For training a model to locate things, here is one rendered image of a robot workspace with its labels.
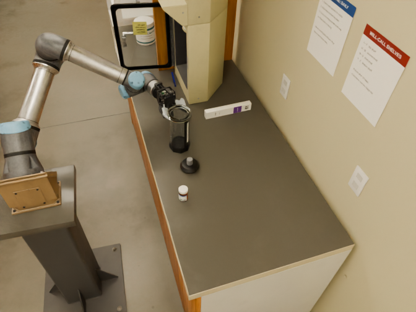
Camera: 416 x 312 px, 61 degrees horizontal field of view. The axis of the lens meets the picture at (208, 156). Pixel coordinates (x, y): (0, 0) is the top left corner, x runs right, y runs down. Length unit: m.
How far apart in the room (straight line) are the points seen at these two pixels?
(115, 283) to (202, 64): 1.45
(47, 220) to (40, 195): 0.11
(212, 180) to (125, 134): 1.73
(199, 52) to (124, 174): 1.41
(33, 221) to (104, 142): 1.68
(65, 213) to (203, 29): 1.05
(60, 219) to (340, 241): 1.16
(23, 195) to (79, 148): 1.67
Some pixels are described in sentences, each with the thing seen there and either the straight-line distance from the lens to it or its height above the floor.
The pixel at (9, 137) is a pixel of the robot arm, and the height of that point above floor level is 1.23.
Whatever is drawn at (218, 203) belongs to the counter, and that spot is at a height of 0.94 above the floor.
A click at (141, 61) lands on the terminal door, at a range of 2.21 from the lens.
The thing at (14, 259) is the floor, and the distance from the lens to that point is 2.75.
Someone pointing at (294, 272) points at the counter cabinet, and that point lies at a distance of 1.55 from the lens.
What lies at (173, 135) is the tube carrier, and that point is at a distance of 1.68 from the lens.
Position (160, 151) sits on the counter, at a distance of 1.77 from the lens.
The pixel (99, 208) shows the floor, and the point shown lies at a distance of 2.78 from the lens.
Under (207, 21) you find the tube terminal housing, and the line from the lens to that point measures 1.79.
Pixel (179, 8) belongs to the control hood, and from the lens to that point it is 1.72.
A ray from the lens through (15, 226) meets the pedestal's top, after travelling 1.67.
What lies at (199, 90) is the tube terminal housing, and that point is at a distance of 1.99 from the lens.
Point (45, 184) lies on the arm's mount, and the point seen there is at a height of 1.09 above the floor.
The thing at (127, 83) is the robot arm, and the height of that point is 1.26.
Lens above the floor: 2.22
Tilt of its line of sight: 47 degrees down
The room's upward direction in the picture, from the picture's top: 2 degrees clockwise
